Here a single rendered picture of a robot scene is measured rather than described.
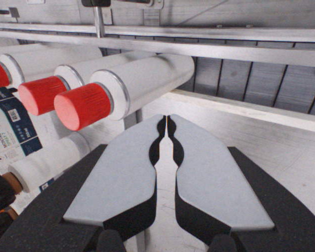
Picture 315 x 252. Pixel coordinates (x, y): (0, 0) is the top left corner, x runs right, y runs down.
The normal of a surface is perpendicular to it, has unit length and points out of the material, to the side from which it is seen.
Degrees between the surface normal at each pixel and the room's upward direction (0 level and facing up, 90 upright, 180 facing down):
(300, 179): 0
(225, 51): 0
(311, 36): 0
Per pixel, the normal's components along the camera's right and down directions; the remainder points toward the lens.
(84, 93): 0.46, -0.58
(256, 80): -0.55, 0.42
